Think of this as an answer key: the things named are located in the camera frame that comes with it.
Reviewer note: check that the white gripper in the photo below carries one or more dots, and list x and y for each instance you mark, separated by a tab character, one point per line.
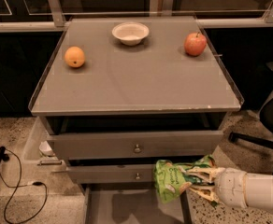
230	185

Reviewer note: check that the green rice chip bag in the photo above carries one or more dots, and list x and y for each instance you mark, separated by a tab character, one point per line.
171	179

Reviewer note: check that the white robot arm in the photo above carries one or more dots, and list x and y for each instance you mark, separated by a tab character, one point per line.
258	191

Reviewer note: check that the grey top drawer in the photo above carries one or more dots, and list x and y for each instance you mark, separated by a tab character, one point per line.
84	146

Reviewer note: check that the grey drawer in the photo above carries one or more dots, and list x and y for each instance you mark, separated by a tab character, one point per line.
132	204
84	146
111	173

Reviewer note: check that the grey bottom drawer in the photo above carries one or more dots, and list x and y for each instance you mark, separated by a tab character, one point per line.
132	204

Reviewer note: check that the grey middle drawer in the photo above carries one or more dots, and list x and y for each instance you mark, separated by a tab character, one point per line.
111	173

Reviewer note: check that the grey drawer cabinet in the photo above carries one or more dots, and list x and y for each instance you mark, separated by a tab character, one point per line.
151	87

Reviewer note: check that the red apple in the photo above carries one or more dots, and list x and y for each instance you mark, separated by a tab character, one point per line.
195	44

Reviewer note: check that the white paper bowl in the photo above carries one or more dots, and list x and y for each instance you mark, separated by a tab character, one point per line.
130	33

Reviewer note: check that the clear plastic storage bin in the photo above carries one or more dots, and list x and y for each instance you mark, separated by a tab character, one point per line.
32	155

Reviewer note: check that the orange fruit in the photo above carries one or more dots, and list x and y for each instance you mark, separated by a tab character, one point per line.
75	57

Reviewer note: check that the metal window bracket left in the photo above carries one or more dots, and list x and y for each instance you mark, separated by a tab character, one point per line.
57	13

